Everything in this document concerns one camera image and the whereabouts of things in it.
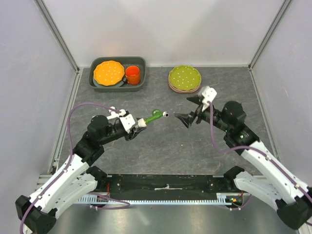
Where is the grey slotted cable duct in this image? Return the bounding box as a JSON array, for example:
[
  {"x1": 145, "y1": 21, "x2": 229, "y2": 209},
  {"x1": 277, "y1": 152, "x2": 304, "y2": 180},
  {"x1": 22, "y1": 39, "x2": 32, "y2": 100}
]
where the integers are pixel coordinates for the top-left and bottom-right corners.
[{"x1": 75, "y1": 194, "x2": 242, "y2": 205}]

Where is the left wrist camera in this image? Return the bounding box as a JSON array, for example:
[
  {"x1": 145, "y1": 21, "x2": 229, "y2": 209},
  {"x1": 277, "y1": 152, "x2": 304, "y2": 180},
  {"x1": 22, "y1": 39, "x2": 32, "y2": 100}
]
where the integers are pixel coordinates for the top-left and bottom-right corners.
[{"x1": 117, "y1": 109, "x2": 137, "y2": 134}]

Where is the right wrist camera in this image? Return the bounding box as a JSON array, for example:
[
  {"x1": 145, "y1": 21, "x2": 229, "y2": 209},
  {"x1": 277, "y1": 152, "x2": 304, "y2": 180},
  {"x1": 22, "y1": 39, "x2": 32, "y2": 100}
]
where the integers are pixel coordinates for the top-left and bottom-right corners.
[{"x1": 198, "y1": 86, "x2": 217, "y2": 105}]

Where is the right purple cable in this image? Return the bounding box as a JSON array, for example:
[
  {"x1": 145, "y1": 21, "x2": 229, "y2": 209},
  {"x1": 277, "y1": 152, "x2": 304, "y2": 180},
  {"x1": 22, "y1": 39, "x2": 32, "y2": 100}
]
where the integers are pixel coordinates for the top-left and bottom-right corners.
[{"x1": 209, "y1": 103, "x2": 312, "y2": 195}]

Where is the orange dotted plate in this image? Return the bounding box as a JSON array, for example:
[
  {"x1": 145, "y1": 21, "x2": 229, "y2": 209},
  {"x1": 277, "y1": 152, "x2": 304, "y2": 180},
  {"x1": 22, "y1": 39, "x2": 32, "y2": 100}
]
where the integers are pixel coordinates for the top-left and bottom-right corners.
[{"x1": 93, "y1": 60, "x2": 125, "y2": 86}]

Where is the green plastic water faucet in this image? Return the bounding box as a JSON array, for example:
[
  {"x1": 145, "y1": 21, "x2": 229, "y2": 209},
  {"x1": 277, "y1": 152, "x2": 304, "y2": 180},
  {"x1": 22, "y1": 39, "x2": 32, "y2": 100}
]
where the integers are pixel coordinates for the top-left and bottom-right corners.
[{"x1": 144, "y1": 109, "x2": 169, "y2": 124}]

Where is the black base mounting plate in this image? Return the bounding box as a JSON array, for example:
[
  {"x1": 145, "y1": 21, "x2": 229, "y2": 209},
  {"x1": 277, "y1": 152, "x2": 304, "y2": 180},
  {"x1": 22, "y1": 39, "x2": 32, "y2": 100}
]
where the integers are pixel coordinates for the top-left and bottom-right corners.
[{"x1": 94, "y1": 174, "x2": 241, "y2": 201}]

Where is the purple cable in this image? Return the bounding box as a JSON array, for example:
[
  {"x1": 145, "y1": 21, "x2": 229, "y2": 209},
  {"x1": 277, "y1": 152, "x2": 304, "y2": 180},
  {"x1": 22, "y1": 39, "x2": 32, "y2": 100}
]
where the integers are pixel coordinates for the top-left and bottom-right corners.
[
  {"x1": 209, "y1": 103, "x2": 312, "y2": 195},
  {"x1": 19, "y1": 102, "x2": 122, "y2": 234}
]

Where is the teal plate under orange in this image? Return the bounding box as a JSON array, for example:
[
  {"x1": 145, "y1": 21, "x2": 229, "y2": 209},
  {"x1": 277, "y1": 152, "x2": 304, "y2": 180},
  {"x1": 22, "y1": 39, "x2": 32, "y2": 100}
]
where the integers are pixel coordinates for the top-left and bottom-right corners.
[{"x1": 92, "y1": 77, "x2": 125, "y2": 88}]

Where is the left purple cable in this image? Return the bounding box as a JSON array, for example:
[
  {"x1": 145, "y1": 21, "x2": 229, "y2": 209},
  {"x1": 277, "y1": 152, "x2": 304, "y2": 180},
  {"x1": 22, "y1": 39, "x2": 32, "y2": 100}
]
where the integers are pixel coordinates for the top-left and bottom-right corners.
[{"x1": 19, "y1": 102, "x2": 122, "y2": 234}]

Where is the tan bottom plate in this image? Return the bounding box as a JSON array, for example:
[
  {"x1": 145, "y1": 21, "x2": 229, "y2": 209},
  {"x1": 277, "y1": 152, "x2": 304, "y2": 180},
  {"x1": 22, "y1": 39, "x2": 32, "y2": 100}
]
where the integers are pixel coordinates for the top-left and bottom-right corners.
[{"x1": 168, "y1": 82, "x2": 201, "y2": 94}]

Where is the white pvc elbow fitting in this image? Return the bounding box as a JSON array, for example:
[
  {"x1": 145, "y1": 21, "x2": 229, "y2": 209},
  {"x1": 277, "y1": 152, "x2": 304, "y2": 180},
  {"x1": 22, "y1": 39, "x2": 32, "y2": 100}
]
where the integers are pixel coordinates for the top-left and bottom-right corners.
[{"x1": 137, "y1": 118, "x2": 147, "y2": 128}]

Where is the pink plate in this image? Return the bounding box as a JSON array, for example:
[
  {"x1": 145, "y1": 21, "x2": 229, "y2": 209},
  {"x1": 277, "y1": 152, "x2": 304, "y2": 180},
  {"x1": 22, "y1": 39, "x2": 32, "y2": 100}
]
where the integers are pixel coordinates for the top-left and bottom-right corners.
[{"x1": 168, "y1": 80, "x2": 202, "y2": 93}]

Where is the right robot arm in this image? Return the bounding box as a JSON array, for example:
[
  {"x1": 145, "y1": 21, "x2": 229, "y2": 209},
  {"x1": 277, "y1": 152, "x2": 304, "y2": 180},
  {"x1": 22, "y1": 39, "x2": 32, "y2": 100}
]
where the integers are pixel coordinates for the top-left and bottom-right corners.
[{"x1": 175, "y1": 96, "x2": 312, "y2": 230}]

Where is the orange mug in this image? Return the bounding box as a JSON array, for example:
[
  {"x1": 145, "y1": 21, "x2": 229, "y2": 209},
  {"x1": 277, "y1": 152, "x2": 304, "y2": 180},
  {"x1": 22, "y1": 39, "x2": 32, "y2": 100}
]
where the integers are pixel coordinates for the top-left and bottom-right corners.
[{"x1": 122, "y1": 65, "x2": 141, "y2": 85}]

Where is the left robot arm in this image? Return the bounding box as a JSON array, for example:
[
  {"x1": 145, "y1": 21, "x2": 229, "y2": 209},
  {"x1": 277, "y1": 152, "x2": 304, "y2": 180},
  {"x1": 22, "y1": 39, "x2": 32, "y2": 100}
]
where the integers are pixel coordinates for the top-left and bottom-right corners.
[{"x1": 15, "y1": 111, "x2": 147, "y2": 234}]

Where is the white pvc pipe assembly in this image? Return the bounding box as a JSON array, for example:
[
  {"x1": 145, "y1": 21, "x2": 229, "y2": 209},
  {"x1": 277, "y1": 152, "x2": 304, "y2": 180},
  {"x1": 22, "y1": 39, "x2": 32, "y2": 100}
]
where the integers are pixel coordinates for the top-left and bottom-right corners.
[{"x1": 107, "y1": 106, "x2": 123, "y2": 120}]

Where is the green dotted plate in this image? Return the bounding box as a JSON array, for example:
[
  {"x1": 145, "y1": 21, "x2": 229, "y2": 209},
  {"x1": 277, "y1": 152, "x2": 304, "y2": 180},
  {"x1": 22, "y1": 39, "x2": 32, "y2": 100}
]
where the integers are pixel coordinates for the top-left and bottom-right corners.
[{"x1": 168, "y1": 65, "x2": 201, "y2": 91}]

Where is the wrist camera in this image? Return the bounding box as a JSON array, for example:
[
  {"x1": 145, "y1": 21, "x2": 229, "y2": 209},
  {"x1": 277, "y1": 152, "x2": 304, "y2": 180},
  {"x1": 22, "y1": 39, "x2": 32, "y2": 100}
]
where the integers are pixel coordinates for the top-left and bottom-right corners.
[
  {"x1": 117, "y1": 109, "x2": 137, "y2": 134},
  {"x1": 198, "y1": 86, "x2": 217, "y2": 105}
]

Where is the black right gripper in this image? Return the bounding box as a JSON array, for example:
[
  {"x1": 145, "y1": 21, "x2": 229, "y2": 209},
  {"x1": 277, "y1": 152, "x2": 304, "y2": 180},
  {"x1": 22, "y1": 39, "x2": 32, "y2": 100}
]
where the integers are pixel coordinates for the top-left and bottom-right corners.
[{"x1": 174, "y1": 94, "x2": 232, "y2": 133}]

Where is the grey plastic dish tub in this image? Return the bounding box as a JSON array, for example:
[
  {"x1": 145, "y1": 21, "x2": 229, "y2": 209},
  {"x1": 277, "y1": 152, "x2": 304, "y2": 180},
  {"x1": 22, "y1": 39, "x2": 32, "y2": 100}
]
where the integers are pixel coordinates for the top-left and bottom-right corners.
[{"x1": 88, "y1": 57, "x2": 146, "y2": 92}]

